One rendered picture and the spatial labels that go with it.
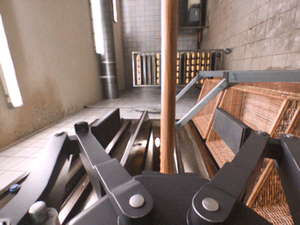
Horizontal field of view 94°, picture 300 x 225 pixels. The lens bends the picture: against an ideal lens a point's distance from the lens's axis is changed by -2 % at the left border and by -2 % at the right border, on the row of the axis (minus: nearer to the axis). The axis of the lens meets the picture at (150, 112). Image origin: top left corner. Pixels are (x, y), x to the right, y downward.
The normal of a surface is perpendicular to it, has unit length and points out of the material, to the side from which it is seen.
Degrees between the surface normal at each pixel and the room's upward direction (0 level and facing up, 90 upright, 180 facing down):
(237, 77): 90
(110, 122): 180
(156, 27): 90
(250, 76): 90
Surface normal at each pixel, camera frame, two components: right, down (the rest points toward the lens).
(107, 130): 1.00, 0.00
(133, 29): -0.09, 0.28
